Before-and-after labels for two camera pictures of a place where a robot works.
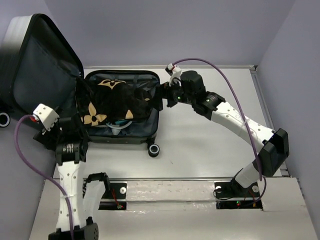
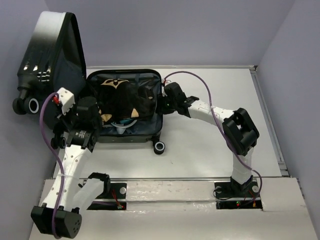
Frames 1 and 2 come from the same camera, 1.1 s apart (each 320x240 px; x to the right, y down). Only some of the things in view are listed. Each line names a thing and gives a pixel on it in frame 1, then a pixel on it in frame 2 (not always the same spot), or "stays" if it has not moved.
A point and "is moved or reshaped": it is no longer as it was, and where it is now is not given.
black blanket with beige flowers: (106, 101) is moved or reshaped
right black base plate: (230, 195) stays
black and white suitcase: (38, 67) is moved or reshaped
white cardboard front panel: (187, 210) stays
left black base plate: (115, 198) stays
